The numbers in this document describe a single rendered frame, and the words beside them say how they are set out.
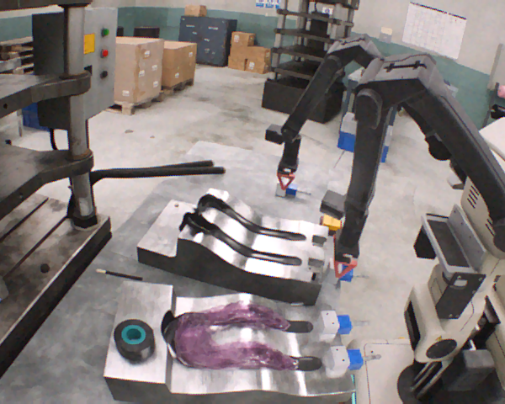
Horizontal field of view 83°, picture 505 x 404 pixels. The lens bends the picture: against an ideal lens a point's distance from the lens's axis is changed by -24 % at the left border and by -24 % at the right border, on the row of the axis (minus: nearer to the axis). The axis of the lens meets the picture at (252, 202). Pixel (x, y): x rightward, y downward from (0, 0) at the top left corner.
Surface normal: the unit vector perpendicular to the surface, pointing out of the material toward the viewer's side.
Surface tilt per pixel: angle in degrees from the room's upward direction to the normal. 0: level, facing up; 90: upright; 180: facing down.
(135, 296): 0
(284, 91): 90
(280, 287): 90
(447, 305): 90
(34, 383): 0
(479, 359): 0
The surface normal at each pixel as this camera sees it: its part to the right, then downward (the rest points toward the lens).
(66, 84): 0.64, 0.47
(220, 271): -0.22, 0.49
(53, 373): 0.12, -0.84
